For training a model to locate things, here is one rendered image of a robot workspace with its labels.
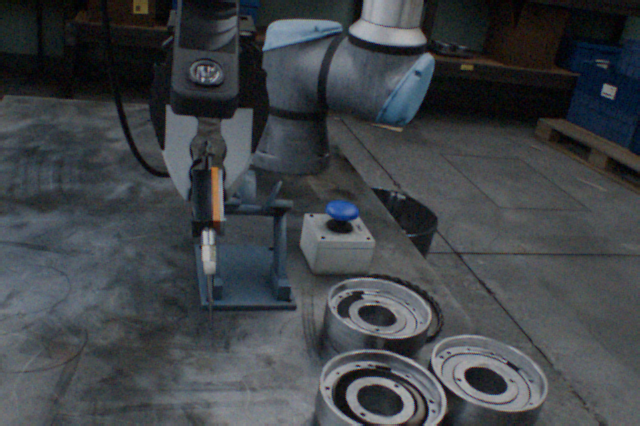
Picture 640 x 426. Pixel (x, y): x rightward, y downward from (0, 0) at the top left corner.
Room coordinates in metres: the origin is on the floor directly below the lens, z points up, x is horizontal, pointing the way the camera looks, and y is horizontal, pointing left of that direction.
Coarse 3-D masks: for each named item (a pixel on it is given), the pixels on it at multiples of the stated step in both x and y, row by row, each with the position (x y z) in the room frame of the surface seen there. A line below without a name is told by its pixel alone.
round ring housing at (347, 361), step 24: (336, 360) 0.45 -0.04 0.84; (360, 360) 0.47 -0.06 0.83; (384, 360) 0.47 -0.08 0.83; (408, 360) 0.46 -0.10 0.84; (360, 384) 0.44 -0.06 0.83; (384, 384) 0.44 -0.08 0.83; (432, 384) 0.44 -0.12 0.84; (336, 408) 0.39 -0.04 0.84; (360, 408) 0.41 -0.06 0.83; (384, 408) 0.44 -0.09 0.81; (408, 408) 0.42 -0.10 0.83; (432, 408) 0.42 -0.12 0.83
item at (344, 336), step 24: (336, 288) 0.57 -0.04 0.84; (360, 288) 0.59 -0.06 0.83; (384, 288) 0.60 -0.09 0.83; (336, 312) 0.52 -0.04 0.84; (360, 312) 0.56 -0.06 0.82; (384, 312) 0.56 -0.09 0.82; (336, 336) 0.51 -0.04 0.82; (360, 336) 0.50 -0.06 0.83; (384, 336) 0.50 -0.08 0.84; (408, 336) 0.50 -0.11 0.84
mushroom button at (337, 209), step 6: (330, 204) 0.70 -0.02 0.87; (336, 204) 0.70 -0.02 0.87; (342, 204) 0.70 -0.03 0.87; (348, 204) 0.70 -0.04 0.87; (330, 210) 0.69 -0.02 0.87; (336, 210) 0.69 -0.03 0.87; (342, 210) 0.69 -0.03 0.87; (348, 210) 0.69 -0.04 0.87; (354, 210) 0.69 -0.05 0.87; (330, 216) 0.69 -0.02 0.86; (336, 216) 0.68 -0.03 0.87; (342, 216) 0.68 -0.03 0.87; (348, 216) 0.68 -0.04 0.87; (354, 216) 0.69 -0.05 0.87; (336, 222) 0.70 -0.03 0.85; (342, 222) 0.69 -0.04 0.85
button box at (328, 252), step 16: (304, 224) 0.72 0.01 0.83; (320, 224) 0.70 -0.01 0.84; (352, 224) 0.71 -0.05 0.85; (304, 240) 0.71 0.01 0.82; (320, 240) 0.66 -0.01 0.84; (336, 240) 0.66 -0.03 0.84; (352, 240) 0.67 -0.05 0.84; (368, 240) 0.68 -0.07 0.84; (304, 256) 0.70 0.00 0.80; (320, 256) 0.66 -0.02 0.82; (336, 256) 0.66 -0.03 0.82; (352, 256) 0.67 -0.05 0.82; (368, 256) 0.68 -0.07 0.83; (320, 272) 0.66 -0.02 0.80; (336, 272) 0.67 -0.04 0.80; (352, 272) 0.67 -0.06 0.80; (368, 272) 0.68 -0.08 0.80
